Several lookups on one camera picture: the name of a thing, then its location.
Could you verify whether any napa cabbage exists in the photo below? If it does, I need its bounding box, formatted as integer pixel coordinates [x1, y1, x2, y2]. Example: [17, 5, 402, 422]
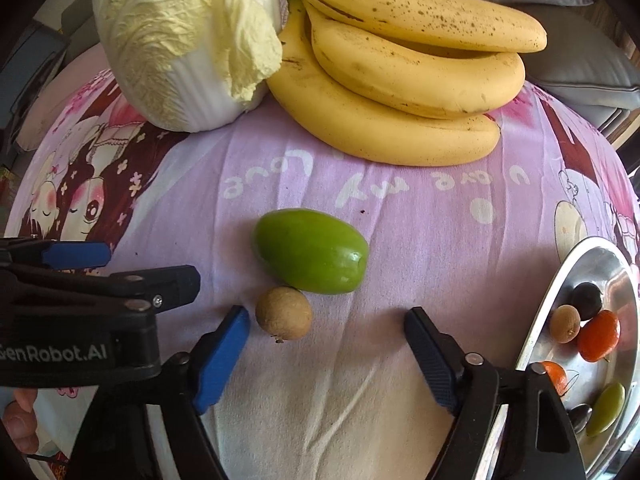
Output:
[92, 0, 282, 132]

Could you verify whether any orange tangerine with stem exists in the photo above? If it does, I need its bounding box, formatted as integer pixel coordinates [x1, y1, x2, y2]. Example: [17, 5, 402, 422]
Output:
[540, 361, 568, 396]

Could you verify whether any middle banana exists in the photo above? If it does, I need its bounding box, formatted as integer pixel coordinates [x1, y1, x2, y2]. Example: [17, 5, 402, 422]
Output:
[305, 4, 525, 119]

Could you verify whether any brown longan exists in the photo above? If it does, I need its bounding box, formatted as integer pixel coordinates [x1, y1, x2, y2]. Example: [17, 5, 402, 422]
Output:
[549, 304, 582, 344]
[255, 287, 314, 344]

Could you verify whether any cartoon print tablecloth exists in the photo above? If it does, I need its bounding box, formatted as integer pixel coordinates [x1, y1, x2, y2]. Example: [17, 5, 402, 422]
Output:
[6, 72, 639, 479]

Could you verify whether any person's hand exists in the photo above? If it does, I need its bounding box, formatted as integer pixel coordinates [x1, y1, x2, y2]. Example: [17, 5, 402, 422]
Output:
[2, 389, 39, 454]

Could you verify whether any banana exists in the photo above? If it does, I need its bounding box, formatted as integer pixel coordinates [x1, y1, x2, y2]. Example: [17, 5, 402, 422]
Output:
[305, 0, 547, 53]
[305, 4, 525, 119]
[268, 0, 500, 167]

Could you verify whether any top banana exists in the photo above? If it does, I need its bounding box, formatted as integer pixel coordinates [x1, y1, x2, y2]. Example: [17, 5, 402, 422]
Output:
[305, 0, 547, 53]

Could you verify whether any green jujube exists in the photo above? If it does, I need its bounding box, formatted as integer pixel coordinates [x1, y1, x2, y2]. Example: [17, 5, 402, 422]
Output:
[586, 382, 626, 438]
[252, 208, 369, 295]

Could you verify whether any round steel tray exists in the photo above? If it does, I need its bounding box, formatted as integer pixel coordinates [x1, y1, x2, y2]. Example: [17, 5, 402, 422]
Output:
[479, 235, 640, 480]

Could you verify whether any bottom banana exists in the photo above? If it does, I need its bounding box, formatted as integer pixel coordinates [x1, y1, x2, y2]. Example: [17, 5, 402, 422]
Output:
[268, 0, 500, 167]

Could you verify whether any grey sofa cushion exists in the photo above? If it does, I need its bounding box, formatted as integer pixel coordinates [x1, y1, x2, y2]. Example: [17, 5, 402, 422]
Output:
[518, 4, 639, 136]

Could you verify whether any dark cherry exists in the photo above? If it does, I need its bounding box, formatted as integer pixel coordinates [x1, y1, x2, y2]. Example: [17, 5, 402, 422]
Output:
[570, 282, 602, 321]
[567, 403, 592, 434]

